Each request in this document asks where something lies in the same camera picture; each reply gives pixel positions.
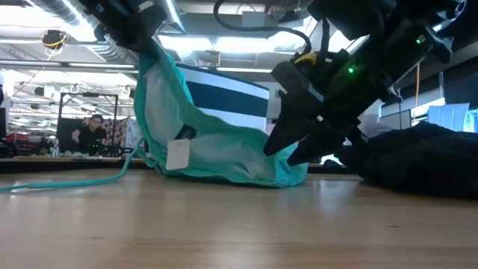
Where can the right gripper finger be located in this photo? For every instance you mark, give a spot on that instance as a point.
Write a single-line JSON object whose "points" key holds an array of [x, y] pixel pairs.
{"points": [[287, 132], [317, 147]]}

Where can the navy white-striped fabric bin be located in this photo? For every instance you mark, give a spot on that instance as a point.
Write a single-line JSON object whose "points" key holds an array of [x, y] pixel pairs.
{"points": [[231, 101]]}

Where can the teal garment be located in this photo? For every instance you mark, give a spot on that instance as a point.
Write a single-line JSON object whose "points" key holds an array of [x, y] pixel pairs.
{"points": [[224, 157]]}

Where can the black garment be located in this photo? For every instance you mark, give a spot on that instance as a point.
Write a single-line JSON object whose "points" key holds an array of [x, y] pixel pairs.
{"points": [[429, 160]]}

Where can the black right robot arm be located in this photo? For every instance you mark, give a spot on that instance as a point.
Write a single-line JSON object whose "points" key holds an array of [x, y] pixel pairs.
{"points": [[403, 33]]}

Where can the black yellow ceiling reel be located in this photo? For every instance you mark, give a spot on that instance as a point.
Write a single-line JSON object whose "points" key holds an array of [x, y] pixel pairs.
{"points": [[53, 39]]}

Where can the bright ceiling light panel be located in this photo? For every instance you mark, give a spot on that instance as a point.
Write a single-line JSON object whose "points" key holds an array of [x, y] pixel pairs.
{"points": [[224, 44]]}

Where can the grey ceiling box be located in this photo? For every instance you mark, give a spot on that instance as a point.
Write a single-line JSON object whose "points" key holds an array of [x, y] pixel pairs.
{"points": [[254, 18]]}

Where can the patterned hanging cloth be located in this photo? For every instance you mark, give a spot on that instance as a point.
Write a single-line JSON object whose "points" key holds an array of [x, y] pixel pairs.
{"points": [[119, 132]]}

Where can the white paper hang tag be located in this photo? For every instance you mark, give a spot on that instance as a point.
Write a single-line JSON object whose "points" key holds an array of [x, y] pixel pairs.
{"points": [[178, 154]]}

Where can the person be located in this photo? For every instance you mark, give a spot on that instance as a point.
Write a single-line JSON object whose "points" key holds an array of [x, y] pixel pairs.
{"points": [[89, 134]]}

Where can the white hanging sheet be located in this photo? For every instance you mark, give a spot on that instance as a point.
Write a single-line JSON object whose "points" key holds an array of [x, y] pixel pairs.
{"points": [[448, 117]]}

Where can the black monitor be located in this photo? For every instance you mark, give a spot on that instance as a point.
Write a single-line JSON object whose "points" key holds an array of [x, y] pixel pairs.
{"points": [[67, 134]]}

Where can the red background object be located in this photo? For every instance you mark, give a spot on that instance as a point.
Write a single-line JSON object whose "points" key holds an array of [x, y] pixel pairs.
{"points": [[16, 137]]}

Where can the corrugated silver ventilation duct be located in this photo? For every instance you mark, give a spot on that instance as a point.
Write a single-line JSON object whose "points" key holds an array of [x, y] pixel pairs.
{"points": [[67, 11]]}

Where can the black metal rig frame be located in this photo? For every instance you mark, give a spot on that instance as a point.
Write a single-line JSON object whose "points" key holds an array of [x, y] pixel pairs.
{"points": [[89, 95]]}

